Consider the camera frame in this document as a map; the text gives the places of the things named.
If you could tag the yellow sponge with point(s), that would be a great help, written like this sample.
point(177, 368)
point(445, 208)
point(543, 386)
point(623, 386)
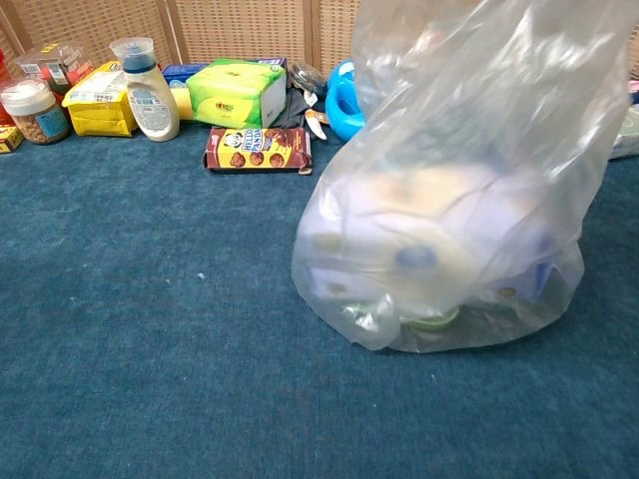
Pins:
point(182, 105)

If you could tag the clear plastic food box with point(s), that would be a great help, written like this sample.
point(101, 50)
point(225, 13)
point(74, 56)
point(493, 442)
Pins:
point(55, 65)

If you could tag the woven folding screen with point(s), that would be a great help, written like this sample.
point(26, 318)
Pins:
point(239, 25)

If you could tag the white lidded snack jar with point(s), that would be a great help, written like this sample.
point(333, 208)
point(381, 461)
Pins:
point(35, 112)

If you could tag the clear plastic bag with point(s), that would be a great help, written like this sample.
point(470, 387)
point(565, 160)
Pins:
point(474, 125)

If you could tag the blue detergent pump bottle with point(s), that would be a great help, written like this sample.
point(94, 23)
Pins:
point(344, 107)

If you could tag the dark grey cloth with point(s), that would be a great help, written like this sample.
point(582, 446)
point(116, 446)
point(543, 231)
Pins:
point(294, 110)

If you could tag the white bottle blue cap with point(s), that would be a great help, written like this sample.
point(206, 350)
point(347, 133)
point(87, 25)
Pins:
point(150, 100)

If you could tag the yellow biscuit box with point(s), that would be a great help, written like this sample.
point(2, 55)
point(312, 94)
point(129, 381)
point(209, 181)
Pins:
point(100, 105)

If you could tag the brown Hello Panda box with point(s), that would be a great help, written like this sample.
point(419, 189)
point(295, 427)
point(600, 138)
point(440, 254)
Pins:
point(257, 149)

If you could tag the blue flat carton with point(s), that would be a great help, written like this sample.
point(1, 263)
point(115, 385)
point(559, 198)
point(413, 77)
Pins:
point(177, 74)

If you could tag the green tissue pack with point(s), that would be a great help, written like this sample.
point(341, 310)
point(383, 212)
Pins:
point(229, 92)

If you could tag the red lidded canister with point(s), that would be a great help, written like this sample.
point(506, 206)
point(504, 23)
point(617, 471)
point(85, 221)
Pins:
point(5, 85)

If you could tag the blue carpet table mat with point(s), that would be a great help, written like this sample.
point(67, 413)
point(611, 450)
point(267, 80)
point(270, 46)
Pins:
point(150, 324)

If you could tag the small yellow red box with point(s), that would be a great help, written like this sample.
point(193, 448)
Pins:
point(10, 139)

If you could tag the pink packet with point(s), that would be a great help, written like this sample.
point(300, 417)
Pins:
point(635, 92)

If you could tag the white snack packet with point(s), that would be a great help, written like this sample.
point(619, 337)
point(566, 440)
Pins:
point(409, 214)

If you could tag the white orange knife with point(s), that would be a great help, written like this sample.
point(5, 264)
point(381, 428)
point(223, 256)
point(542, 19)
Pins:
point(315, 122)

